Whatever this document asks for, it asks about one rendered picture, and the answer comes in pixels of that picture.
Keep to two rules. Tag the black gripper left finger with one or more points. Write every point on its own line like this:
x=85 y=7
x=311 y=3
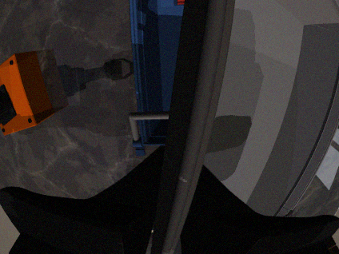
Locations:
x=118 y=220

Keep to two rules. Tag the blue plastic tray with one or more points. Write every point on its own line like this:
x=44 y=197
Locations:
x=155 y=29

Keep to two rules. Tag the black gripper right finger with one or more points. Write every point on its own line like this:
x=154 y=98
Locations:
x=220 y=223

